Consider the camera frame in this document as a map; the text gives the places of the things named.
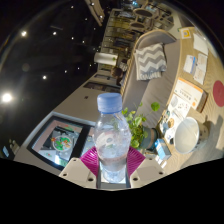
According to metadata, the white paper napkin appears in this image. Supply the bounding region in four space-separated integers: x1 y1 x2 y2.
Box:
192 32 209 56

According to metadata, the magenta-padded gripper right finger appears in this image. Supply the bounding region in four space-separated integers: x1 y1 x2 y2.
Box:
124 145 167 190

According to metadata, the person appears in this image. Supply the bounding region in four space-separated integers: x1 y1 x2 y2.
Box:
110 65 129 87

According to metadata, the group of ceiling lights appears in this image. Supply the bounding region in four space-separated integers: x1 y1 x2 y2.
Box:
1 3 88 104

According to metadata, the white printed card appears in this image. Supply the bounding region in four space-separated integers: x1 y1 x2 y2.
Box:
193 53 208 85

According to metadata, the blue white paper card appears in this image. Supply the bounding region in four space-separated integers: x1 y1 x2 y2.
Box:
183 54 198 75

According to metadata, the flat round red coaster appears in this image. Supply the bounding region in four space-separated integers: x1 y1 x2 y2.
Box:
212 79 224 108

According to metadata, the small light blue box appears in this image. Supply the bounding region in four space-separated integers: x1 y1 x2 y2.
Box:
154 138 173 162

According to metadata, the food picture menu sheet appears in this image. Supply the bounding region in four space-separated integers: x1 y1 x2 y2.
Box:
159 94 191 141

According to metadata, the yellow code sticker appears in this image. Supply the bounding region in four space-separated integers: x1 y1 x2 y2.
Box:
179 28 193 40

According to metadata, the grey white chevron cushion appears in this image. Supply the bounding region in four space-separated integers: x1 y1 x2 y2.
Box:
134 42 168 81

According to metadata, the green potted plant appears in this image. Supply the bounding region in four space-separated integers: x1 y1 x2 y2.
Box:
120 101 161 151

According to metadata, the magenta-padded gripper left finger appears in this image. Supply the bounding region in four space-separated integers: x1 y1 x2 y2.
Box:
58 145 102 190

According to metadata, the window with festive decorations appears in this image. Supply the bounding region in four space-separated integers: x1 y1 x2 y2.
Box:
26 114 98 168

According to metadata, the white mug with black print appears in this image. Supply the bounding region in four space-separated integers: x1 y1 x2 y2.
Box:
173 116 209 155

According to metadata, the clear blue-capped water bottle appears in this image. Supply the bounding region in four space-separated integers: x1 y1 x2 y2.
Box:
93 92 132 184

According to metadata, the grey curved sofa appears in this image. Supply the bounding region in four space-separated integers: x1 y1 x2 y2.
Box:
120 29 183 129

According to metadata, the group of dining chairs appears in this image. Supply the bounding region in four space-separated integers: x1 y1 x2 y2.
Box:
129 4 174 33

